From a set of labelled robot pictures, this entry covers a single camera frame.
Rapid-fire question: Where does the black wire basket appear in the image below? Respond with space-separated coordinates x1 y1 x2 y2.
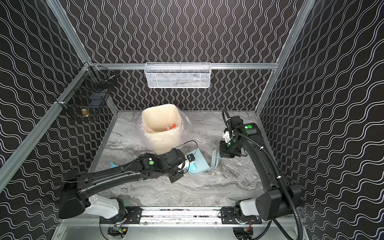
58 66 118 122

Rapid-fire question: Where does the brass object in basket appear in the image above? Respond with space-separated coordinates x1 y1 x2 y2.
81 109 90 118

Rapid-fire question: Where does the teal hand brush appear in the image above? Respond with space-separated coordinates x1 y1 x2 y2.
211 150 223 169

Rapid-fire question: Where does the blue paper scrap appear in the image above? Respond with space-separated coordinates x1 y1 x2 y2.
110 162 118 168
189 163 196 172

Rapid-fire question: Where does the teal dustpan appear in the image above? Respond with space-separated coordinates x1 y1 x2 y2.
188 148 211 175

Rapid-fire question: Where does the blue paper scrap near left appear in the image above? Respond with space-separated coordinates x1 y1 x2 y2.
189 163 196 172

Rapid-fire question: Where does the red paper scrap near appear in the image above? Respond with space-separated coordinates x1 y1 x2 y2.
167 123 177 131

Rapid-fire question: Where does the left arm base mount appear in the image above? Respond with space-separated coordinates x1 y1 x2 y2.
99 207 143 225

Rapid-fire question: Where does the clear plastic bin liner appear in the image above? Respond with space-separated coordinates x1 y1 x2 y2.
135 110 192 151

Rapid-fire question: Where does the cream plastic waste bin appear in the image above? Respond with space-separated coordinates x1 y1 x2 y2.
142 104 183 155

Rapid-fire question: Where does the white wire basket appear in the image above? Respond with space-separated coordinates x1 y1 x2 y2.
144 62 212 89

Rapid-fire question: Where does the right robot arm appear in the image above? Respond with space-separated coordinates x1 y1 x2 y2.
219 110 302 221

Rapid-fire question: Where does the aluminium front rail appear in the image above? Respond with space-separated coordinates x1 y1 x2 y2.
61 207 296 228

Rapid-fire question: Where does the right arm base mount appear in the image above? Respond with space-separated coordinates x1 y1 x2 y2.
218 206 262 225

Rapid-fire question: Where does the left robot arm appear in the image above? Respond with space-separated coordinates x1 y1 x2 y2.
59 149 188 219

